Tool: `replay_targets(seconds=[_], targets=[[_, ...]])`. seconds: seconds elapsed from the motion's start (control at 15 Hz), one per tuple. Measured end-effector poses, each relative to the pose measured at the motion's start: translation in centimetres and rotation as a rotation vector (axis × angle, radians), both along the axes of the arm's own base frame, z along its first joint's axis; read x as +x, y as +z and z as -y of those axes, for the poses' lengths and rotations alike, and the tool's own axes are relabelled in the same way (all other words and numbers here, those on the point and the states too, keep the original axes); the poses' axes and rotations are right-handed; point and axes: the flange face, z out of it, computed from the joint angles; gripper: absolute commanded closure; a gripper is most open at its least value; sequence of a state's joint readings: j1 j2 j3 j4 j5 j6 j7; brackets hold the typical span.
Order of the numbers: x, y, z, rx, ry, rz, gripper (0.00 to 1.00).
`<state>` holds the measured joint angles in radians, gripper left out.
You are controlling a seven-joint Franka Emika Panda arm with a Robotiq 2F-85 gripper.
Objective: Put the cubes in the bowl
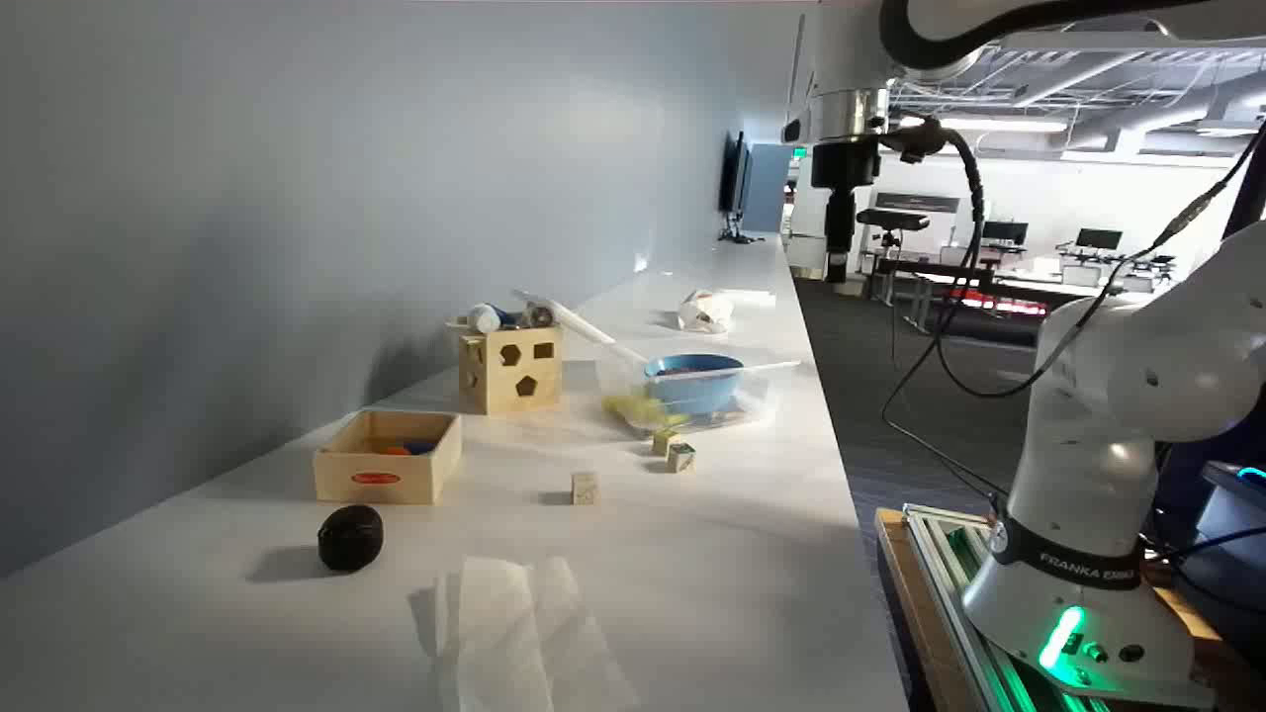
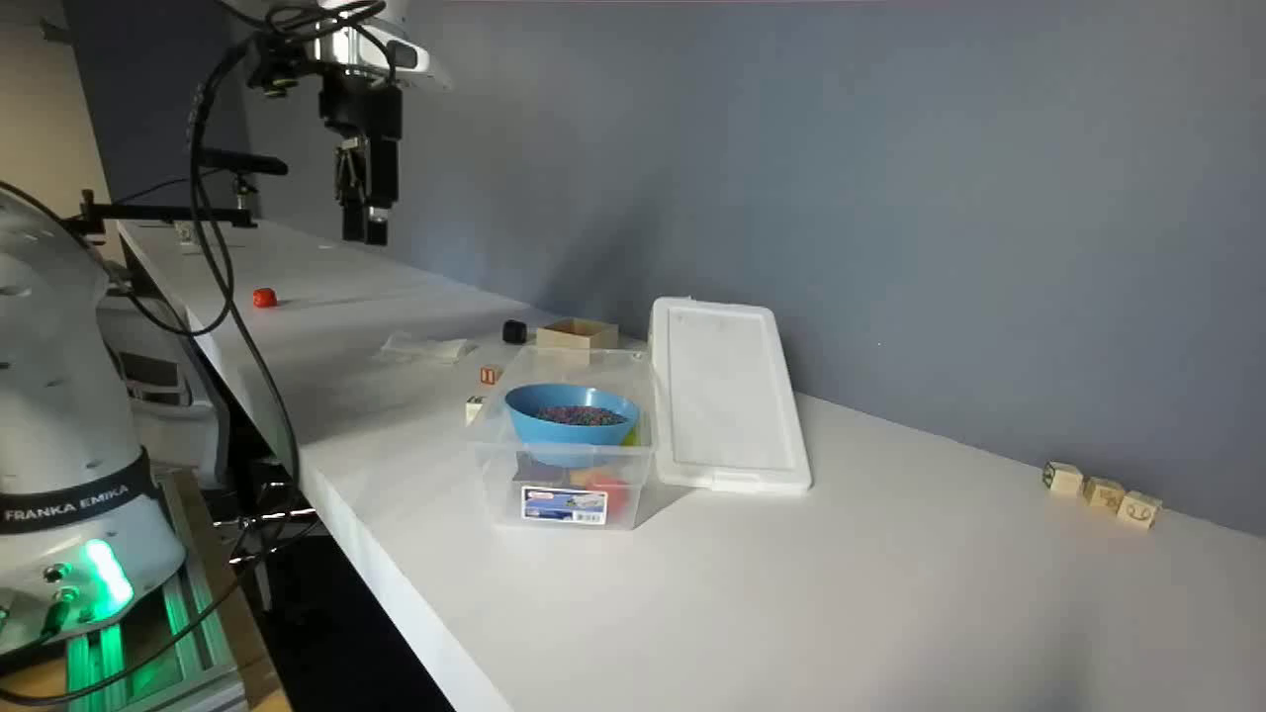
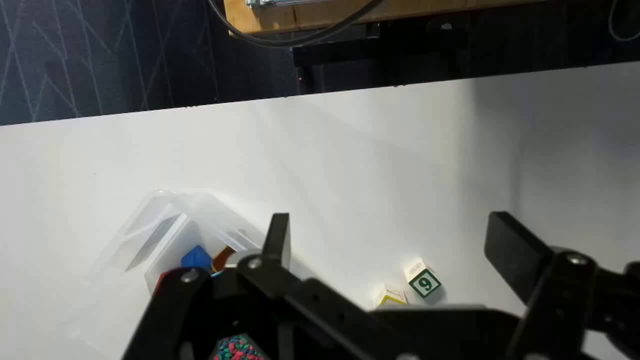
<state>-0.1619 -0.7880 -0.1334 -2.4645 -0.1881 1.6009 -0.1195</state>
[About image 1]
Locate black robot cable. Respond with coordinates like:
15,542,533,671
877,115,1266,509

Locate white crumpled object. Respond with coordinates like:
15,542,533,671
677,289,774,333

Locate blue bowl with coloured gravel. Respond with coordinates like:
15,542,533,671
646,352,740,420

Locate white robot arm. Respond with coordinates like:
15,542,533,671
808,0,1266,707

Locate yellow framed letter cube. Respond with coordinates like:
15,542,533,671
568,471,601,507

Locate green number cube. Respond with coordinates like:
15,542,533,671
663,443,698,474

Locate yellow blocks in container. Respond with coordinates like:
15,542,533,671
605,391,663,432

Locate clear plastic bag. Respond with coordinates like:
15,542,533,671
411,559,641,712

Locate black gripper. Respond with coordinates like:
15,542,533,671
812,133,877,188

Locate open wooden tray box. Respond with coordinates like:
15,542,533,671
314,410,462,507

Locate wooden shape sorter box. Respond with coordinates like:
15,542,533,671
454,300,560,416

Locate clear plastic container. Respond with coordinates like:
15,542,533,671
599,352,773,436

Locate computer monitor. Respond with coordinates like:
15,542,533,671
715,132,790,242

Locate black ball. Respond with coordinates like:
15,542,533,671
318,507,385,575

